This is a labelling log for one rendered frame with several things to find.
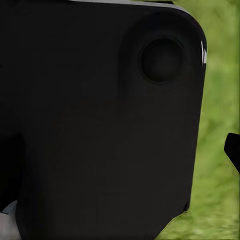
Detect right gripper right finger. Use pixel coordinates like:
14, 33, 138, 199
224, 133, 240, 173

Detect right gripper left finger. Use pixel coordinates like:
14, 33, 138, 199
0, 133, 26, 193

